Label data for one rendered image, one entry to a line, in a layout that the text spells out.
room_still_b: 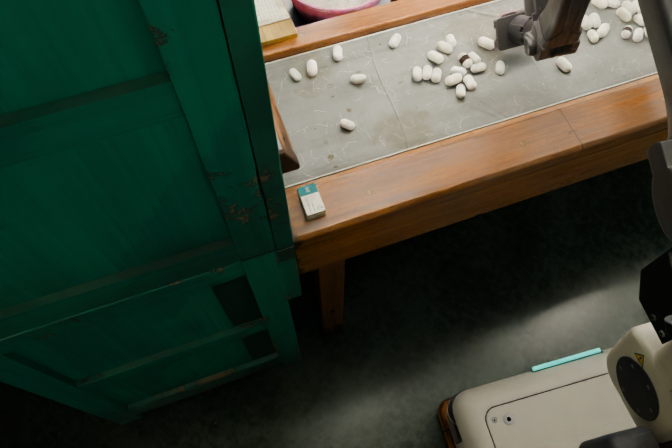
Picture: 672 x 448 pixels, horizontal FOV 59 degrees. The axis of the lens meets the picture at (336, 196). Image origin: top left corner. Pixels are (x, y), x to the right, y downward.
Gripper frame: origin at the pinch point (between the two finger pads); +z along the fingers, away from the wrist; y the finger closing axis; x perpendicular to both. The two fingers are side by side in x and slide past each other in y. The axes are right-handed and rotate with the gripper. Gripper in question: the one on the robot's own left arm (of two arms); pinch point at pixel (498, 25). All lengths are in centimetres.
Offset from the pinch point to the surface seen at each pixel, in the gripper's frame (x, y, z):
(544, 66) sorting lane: 9.3, -5.3, -8.0
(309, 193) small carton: 15, 51, -23
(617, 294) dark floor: 91, -35, 10
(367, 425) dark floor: 97, 49, 2
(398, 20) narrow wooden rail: -5.4, 20.1, 6.0
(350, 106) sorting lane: 6.8, 36.9, -5.6
